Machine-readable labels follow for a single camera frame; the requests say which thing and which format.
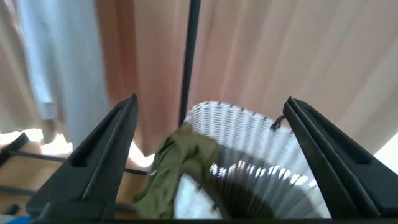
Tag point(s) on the white laundry basket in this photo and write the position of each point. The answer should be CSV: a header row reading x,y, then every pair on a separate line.
x,y
242,124

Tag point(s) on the pale grey shorts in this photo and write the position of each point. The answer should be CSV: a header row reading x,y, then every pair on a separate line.
x,y
68,77

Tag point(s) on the green garment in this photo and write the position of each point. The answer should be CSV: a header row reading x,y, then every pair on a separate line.
x,y
174,161

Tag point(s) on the black clothes rack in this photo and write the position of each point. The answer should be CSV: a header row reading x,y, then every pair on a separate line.
x,y
188,62

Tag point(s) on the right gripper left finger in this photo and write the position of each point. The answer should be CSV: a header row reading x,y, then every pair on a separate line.
x,y
87,174

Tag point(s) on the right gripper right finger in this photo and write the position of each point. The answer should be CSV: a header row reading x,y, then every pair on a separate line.
x,y
351,174

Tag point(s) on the beige curtain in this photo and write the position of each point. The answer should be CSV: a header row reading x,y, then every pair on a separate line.
x,y
280,46

